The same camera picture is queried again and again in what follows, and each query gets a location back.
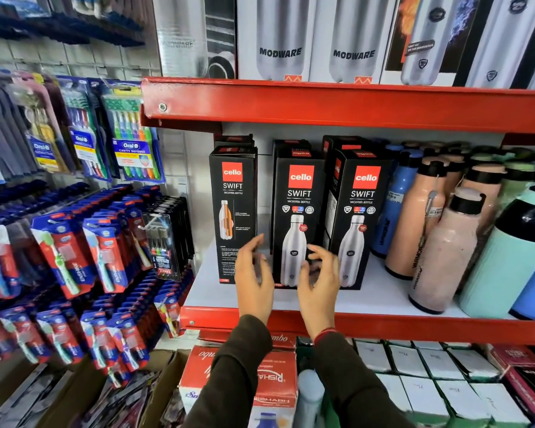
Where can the white box steel bottle picture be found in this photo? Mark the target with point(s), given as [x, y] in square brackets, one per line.
[352, 40]
[276, 40]

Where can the black bottle box orange picture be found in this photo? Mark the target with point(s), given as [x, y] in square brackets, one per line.
[232, 204]

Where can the grey capped bottle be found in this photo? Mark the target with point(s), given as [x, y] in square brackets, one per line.
[308, 396]

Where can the person's left hand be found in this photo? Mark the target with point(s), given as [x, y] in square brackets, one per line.
[253, 289]

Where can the pile of loose toothbrush packs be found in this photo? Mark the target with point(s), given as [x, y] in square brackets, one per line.
[111, 405]

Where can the row of assorted capped bottles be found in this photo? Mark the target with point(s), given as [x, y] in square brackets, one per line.
[486, 167]

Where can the silver grey bottle box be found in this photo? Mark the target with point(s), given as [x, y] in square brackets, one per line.
[182, 35]

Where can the red metal shelf board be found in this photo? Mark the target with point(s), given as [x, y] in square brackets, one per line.
[339, 106]

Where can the flame print bottle box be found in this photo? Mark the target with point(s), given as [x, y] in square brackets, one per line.
[428, 40]

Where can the brown cardboard carton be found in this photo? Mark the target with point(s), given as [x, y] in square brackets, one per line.
[160, 387]

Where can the black bottle box silver picture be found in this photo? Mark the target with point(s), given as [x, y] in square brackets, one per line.
[361, 204]
[296, 204]

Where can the mint flask black band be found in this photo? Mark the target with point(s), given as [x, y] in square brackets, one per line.
[503, 262]

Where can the row of dark blue packs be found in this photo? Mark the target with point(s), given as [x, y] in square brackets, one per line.
[49, 17]

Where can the blue multi toothbrush pack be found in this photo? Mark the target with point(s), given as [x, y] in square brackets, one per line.
[87, 129]

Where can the red edged white shelf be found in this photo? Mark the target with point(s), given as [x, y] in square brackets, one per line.
[383, 316]

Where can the row of grey toothbrush packs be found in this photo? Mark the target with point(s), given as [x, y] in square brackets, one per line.
[0, 129]

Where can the red white cardboard box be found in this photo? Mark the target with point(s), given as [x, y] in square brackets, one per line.
[276, 378]

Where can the pink speckled bottle black cap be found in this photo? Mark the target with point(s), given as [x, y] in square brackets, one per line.
[446, 258]

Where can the person's left fingers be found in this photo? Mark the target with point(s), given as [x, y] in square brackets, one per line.
[249, 256]

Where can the red wrist thread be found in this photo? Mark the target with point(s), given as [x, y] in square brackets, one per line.
[324, 333]

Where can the peach bottle black cap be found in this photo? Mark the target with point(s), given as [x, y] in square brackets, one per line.
[412, 227]

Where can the pink toothbrush pack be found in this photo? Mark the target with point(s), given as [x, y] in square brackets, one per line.
[44, 124]

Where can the stack of white topped boxes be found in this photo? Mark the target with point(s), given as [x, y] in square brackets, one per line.
[428, 378]

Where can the flat red box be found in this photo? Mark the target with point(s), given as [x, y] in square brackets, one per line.
[276, 338]

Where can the stack of dark red boxes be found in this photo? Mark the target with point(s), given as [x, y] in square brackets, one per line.
[524, 374]

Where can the black white bottle box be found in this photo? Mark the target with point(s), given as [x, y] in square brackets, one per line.
[508, 40]

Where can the person's right fingers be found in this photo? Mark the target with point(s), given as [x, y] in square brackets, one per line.
[332, 265]

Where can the green multi toothbrush pack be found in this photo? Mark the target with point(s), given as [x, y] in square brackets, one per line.
[131, 133]

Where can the person's left forearm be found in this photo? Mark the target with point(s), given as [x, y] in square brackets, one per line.
[232, 378]

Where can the person's right forearm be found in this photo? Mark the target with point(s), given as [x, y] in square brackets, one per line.
[354, 387]

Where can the person's right hand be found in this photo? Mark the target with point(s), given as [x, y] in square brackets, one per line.
[321, 303]

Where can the rows of red blue toothbrush packs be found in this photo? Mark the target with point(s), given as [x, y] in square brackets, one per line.
[71, 262]

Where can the blue bottle black cap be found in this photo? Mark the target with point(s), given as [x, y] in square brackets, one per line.
[394, 204]

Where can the row of black toothbrush packs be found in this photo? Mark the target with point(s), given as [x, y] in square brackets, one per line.
[169, 236]

